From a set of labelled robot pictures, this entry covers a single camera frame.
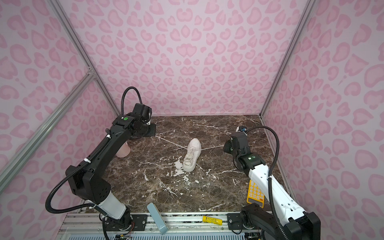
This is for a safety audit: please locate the white shoelace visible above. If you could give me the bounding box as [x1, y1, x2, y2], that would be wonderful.
[155, 136, 224, 151]

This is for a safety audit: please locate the white knit sneaker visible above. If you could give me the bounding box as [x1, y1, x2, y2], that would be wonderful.
[183, 138, 202, 173]

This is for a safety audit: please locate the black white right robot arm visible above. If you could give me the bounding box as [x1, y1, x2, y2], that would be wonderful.
[223, 131, 321, 240]

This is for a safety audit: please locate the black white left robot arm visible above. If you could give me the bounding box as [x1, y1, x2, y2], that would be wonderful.
[68, 113, 156, 230]

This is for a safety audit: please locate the pink pen cup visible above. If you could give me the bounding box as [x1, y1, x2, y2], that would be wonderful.
[116, 142, 131, 158]

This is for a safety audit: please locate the yellow calculator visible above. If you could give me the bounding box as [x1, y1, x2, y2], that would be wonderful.
[247, 180, 265, 208]

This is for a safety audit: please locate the yellow marker tube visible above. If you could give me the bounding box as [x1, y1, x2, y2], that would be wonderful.
[203, 216, 223, 226]

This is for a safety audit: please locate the light blue eraser block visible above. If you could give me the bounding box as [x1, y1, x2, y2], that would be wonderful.
[147, 203, 169, 235]

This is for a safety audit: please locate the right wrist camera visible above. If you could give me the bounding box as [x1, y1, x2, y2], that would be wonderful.
[236, 126, 247, 134]

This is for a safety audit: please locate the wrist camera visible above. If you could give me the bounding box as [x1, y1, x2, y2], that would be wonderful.
[132, 103, 152, 125]
[236, 126, 247, 134]

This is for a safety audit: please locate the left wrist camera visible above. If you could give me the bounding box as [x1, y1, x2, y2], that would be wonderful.
[132, 103, 152, 125]

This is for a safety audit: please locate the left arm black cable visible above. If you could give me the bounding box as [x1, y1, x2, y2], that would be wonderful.
[44, 86, 143, 214]

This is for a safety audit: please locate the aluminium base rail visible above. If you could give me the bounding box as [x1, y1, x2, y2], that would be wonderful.
[56, 212, 261, 240]

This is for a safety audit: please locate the aluminium corner frame post left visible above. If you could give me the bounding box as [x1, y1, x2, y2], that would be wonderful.
[47, 0, 121, 115]

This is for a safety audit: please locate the aluminium corner frame post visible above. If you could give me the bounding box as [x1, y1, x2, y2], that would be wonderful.
[259, 0, 319, 119]
[47, 0, 121, 115]

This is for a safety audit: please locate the diagonal aluminium frame bar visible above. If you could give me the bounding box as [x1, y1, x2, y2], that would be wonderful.
[1, 71, 95, 193]

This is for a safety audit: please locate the aluminium corner frame post right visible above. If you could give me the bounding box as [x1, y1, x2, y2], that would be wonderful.
[259, 0, 319, 119]

